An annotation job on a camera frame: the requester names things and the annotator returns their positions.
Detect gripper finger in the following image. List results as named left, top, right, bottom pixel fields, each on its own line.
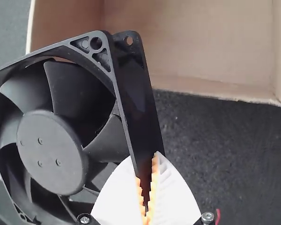
left=76, top=156, right=147, bottom=225
left=146, top=151, right=218, bottom=225

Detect black square fan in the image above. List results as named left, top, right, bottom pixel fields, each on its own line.
left=0, top=30, right=222, bottom=225

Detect cardboard box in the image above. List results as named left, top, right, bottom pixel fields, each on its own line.
left=25, top=0, right=281, bottom=108

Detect black mat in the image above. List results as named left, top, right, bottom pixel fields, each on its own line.
left=0, top=0, right=281, bottom=225

